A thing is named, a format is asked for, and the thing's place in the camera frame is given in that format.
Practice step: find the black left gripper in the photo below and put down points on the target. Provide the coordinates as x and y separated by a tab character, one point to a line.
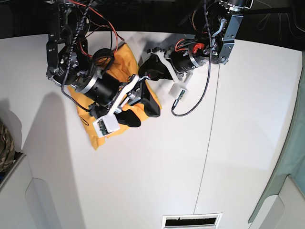
185	56

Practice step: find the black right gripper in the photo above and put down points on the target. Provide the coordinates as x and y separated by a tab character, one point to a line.
109	95

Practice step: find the orange t-shirt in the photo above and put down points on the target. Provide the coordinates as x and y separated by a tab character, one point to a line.
124	66

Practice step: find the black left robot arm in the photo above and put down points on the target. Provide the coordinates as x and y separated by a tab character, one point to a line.
213	42

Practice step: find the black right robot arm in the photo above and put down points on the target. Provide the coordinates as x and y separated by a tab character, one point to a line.
68	57

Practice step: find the camouflage fabric bundle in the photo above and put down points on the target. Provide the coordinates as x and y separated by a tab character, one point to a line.
7	148

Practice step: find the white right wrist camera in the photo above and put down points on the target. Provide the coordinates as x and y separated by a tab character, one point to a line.
105	125

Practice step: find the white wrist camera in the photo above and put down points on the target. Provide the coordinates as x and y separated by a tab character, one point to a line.
178	91
105	125

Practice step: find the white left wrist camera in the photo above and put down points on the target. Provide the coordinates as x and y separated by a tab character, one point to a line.
178	91

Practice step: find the white table cable grommet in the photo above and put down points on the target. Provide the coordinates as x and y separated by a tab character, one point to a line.
197	221

